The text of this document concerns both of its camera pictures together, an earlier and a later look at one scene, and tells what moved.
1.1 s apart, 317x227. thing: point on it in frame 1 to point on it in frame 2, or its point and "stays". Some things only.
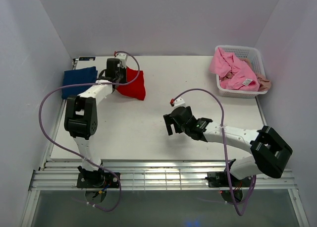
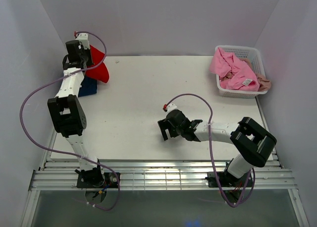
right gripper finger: (178, 128) to (172, 132)
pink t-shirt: (242, 77) stays
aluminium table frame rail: (62, 175) stays
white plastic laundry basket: (253, 55) stays
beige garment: (264, 84) stays
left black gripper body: (118, 78) to (87, 59)
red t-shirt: (135, 89) to (100, 73)
